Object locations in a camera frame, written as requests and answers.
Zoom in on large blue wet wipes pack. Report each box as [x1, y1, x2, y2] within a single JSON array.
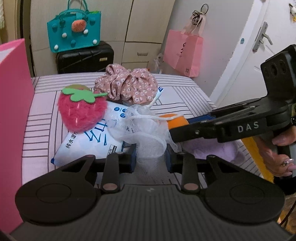
[[51, 101, 127, 167]]

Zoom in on white mesh bath pouf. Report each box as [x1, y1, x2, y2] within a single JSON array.
[[110, 92, 179, 173]]

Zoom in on pink strawberry plush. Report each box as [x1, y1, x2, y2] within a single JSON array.
[[57, 84, 107, 133]]

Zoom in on pink floral fabric cap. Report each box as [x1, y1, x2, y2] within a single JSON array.
[[93, 64, 158, 104]]

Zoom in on orange soft ball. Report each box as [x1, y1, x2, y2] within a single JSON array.
[[160, 113, 189, 130]]

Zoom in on person's right hand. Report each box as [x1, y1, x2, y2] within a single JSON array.
[[254, 126, 295, 177]]

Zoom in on pink paper shopping bag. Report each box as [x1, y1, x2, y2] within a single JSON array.
[[164, 13, 206, 78]]

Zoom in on white door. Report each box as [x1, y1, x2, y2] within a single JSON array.
[[210, 1, 295, 107]]

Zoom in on black suitcase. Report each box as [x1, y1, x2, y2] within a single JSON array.
[[56, 41, 114, 74]]

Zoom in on beige wardrobe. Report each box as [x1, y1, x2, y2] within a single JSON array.
[[30, 0, 175, 76]]

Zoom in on pink storage box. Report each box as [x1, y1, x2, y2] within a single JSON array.
[[1, 39, 34, 233]]

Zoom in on teal felt handbag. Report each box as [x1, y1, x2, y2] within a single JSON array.
[[47, 1, 101, 53]]

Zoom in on silver door handle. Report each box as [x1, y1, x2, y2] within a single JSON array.
[[252, 22, 273, 53]]

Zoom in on hair ties on hook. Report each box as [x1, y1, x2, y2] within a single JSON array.
[[191, 3, 209, 26]]

